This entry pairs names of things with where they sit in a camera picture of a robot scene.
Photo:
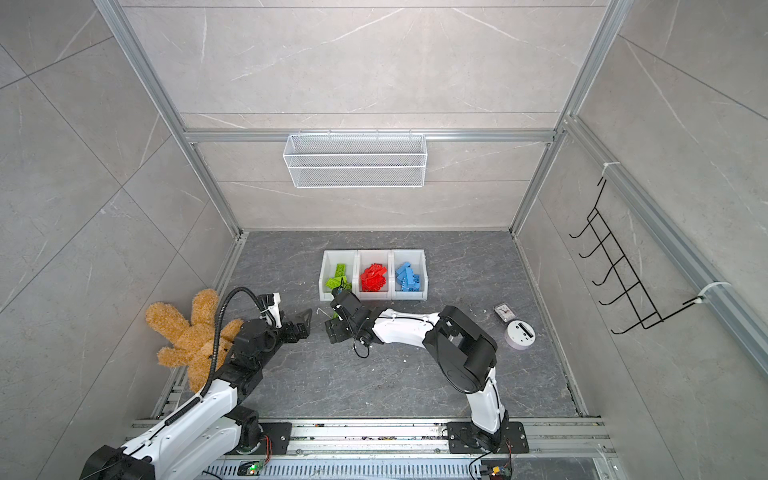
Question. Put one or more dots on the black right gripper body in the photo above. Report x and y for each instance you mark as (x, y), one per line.
(340, 330)

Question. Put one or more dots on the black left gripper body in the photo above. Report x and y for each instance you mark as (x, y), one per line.
(290, 336)

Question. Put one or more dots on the red arch lego piece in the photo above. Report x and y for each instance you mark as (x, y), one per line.
(373, 278)

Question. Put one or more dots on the blue lego brick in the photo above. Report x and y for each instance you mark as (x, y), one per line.
(407, 278)

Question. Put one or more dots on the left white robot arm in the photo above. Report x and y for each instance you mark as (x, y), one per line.
(224, 345)

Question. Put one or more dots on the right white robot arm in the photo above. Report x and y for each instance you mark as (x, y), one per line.
(464, 352)

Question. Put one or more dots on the white middle plastic bin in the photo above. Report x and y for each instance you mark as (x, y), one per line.
(366, 258)

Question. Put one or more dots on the white plastic bin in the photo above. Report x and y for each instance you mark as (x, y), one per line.
(329, 269)
(366, 258)
(415, 259)

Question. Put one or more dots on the white left plastic bin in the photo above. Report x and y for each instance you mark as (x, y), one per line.
(329, 269)

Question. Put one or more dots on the white right plastic bin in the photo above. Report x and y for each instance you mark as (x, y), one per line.
(415, 259)

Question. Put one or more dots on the brown teddy bear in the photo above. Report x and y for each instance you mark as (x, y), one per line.
(192, 341)

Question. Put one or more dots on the small clear case clock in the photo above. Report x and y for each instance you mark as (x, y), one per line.
(505, 313)

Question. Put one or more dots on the round white tape roll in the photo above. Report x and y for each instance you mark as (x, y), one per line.
(519, 335)

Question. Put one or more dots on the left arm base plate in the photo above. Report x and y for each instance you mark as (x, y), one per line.
(262, 438)

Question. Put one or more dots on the aluminium front rail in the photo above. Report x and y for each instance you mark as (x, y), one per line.
(419, 437)

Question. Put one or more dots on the white wire mesh basket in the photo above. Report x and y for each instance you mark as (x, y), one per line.
(356, 160)

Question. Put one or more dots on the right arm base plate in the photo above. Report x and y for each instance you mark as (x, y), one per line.
(466, 438)

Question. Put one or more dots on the black wire hook rack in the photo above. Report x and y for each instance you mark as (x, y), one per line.
(621, 269)

